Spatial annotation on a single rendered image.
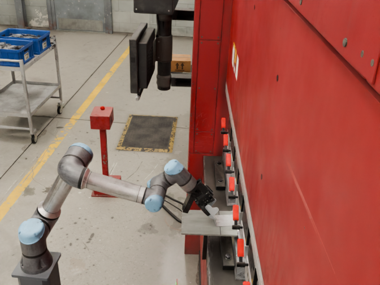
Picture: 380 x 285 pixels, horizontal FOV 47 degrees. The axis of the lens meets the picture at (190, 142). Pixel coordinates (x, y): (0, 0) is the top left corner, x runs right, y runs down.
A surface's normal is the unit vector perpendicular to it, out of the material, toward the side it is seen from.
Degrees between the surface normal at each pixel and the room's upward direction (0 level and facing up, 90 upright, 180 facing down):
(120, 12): 90
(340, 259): 90
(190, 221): 0
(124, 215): 0
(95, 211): 0
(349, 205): 90
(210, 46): 90
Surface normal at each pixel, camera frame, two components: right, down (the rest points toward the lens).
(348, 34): -1.00, -0.04
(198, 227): 0.04, -0.88
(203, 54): 0.00, 0.47
